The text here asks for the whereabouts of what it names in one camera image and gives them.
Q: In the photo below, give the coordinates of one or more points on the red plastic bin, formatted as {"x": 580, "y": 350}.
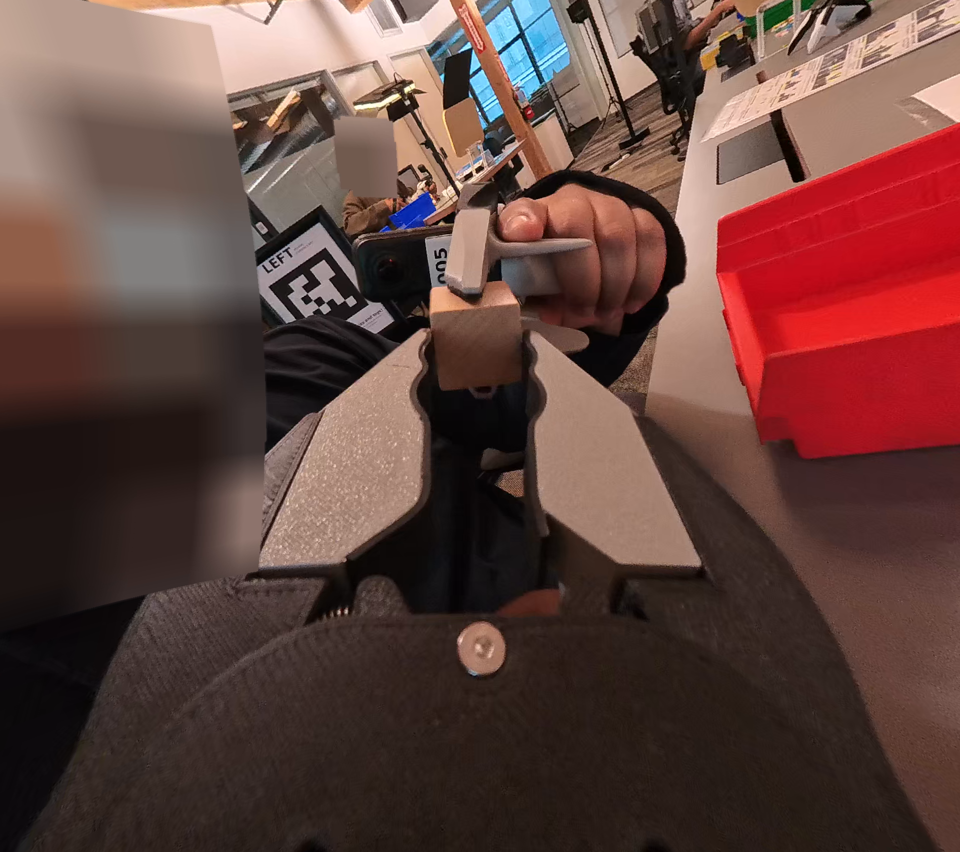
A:
{"x": 862, "y": 372}

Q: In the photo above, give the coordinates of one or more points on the white paper sheet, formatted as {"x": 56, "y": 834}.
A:
{"x": 937, "y": 98}

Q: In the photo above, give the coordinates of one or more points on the window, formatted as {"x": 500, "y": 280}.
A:
{"x": 525, "y": 41}

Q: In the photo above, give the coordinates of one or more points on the wooden post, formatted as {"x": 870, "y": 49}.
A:
{"x": 487, "y": 56}

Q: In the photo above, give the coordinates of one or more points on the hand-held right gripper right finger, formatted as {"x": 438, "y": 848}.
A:
{"x": 607, "y": 484}

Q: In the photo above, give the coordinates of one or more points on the blue bin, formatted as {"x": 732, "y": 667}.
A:
{"x": 412, "y": 214}

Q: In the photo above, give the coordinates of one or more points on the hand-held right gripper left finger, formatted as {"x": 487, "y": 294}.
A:
{"x": 352, "y": 477}

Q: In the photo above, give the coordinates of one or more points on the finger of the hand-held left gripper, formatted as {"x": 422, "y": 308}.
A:
{"x": 485, "y": 391}
{"x": 469, "y": 255}

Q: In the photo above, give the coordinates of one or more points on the black light stand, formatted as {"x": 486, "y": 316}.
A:
{"x": 600, "y": 56}

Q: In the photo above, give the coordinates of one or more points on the person's left hand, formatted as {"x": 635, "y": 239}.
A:
{"x": 615, "y": 259}

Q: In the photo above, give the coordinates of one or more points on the beige rounded board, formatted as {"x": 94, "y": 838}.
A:
{"x": 463, "y": 125}

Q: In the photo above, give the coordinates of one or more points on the wooden block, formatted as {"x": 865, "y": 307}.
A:
{"x": 480, "y": 342}

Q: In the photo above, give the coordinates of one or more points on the black office chair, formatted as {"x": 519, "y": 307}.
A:
{"x": 667, "y": 79}

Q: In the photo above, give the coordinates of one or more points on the picture printed paper sheet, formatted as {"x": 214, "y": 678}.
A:
{"x": 825, "y": 68}

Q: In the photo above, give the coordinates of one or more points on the white tablet stand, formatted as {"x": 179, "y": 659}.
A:
{"x": 829, "y": 20}

